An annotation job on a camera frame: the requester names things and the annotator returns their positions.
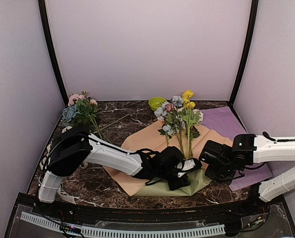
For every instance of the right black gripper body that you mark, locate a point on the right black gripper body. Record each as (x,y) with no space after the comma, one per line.
(222,173)

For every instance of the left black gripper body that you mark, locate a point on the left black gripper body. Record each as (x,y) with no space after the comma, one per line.
(164,172)

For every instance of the small blue flower stem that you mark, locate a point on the small blue flower stem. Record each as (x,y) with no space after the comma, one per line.
(167,131)

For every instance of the peach and green wrapping paper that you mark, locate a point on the peach and green wrapping paper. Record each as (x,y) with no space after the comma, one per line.
(150,138)

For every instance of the white and red flower stem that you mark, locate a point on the white and red flower stem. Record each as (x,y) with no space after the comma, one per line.
(194,118)

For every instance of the blue fake flower stem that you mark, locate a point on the blue fake flower stem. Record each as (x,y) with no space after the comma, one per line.
(168,113)

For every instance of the yellow fake flower stem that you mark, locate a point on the yellow fake flower stem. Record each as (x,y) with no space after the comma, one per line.
(187,95)

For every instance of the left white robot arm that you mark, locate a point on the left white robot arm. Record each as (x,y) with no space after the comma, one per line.
(109,155)

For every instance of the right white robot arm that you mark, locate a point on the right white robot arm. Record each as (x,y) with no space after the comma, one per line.
(267,149)

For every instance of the pink fake flower bunch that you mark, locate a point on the pink fake flower bunch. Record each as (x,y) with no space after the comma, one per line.
(89,110)

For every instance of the blue fake flower on table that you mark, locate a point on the blue fake flower on table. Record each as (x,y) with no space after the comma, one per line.
(68,114)

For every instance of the purple wrapping paper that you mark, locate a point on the purple wrapping paper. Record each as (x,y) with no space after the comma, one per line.
(224,122)

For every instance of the green plastic bowl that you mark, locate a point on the green plastic bowl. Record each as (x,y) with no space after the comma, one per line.
(156,102)

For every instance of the cream ribbon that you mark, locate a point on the cream ribbon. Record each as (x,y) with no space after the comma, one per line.
(65,196)

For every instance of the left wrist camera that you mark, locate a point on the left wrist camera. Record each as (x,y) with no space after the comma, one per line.
(188,166)

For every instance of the black front rail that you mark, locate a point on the black front rail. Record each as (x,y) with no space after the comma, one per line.
(212,204)

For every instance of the white slotted cable duct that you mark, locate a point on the white slotted cable duct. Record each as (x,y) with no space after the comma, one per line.
(104,229)

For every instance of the right black frame post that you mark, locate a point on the right black frame post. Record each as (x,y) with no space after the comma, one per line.
(245,52)

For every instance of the black frame post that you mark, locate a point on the black frame post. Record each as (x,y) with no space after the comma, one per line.
(245,52)
(51,50)

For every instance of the left black frame post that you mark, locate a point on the left black frame post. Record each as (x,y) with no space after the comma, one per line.
(51,50)

